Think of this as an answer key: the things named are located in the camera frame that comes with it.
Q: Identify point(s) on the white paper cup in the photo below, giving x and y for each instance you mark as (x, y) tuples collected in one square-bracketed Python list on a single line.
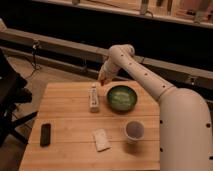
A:
[(134, 131)]

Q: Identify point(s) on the green ceramic bowl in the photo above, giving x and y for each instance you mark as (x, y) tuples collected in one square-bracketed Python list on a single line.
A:
[(121, 98)]

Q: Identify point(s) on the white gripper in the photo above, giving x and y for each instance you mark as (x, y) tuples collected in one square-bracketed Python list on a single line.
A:
[(105, 75)]

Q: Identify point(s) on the white tube on table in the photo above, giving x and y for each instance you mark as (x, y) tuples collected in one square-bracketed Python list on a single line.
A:
[(93, 97)]

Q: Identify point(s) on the black rectangular remote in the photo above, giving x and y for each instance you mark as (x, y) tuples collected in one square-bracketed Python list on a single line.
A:
[(45, 137)]

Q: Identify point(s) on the black office chair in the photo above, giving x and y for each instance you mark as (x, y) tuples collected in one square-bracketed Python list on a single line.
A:
[(12, 91)]

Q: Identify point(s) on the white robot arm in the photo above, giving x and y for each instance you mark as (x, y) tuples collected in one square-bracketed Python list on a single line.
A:
[(186, 134)]

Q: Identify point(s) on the small red pepper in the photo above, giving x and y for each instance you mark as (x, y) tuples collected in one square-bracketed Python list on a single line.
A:
[(103, 82)]

